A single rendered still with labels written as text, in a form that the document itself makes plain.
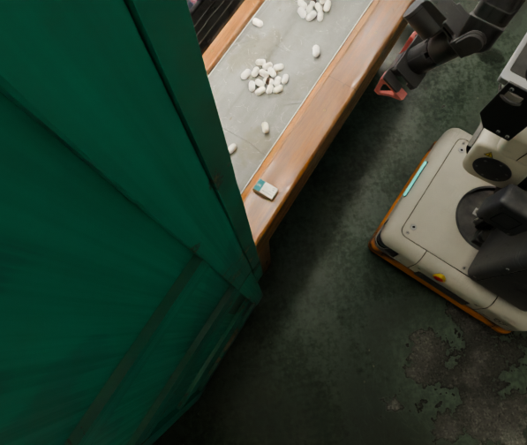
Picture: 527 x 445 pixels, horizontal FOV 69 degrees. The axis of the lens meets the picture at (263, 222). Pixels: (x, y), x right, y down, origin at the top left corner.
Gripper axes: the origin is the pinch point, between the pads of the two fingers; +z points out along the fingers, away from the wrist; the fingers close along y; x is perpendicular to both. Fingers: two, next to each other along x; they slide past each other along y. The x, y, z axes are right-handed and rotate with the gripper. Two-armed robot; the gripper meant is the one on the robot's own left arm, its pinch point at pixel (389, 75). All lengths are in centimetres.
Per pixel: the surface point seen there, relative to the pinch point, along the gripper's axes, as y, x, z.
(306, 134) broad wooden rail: 11.7, -0.8, 26.4
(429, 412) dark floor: 53, 118, 52
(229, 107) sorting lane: 15.9, -22.0, 40.0
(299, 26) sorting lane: -20.0, -20.5, 39.2
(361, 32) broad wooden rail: -26.8, -5.4, 28.7
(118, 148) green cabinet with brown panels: 57, -28, -51
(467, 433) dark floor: 51, 133, 44
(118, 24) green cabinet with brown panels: 54, -31, -56
